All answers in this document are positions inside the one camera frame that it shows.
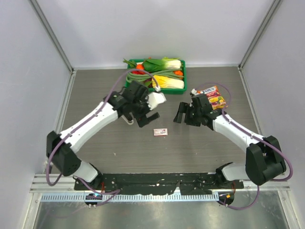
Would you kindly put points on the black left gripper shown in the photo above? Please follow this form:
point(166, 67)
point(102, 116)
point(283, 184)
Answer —
point(142, 119)

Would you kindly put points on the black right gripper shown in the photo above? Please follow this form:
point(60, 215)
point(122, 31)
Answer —
point(183, 108)

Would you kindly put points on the red white staple box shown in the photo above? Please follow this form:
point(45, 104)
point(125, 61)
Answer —
point(160, 132)

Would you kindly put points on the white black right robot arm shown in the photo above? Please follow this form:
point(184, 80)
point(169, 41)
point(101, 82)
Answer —
point(263, 157)

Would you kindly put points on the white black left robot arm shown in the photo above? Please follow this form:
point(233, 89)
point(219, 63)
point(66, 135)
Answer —
point(132, 103)

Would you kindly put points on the toy yellow napa cabbage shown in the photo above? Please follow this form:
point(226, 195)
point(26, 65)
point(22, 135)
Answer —
point(167, 82)

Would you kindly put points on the Fox's candy bag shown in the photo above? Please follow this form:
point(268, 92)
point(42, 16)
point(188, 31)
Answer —
point(214, 97)

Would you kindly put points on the toy green long beans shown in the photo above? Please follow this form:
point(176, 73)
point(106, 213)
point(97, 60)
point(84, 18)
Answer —
point(147, 79)

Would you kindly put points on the toy bok choy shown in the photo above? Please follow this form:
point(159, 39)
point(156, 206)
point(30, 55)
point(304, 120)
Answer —
point(154, 65)

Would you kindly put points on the toy orange carrot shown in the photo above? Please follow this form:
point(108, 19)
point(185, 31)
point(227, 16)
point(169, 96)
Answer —
point(140, 67)

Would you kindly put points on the green plastic tray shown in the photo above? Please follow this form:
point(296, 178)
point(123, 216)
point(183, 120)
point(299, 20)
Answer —
point(132, 63)

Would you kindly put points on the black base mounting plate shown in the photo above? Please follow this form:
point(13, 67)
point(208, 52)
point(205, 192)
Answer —
point(162, 183)

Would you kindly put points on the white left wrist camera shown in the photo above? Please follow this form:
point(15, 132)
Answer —
point(155, 99)

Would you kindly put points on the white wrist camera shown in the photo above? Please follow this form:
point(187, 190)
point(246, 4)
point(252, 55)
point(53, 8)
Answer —
point(155, 99)
point(194, 92)

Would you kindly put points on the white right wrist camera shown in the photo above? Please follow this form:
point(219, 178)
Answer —
point(194, 92)

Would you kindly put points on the aluminium frame rail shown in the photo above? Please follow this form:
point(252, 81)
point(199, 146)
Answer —
point(69, 189)

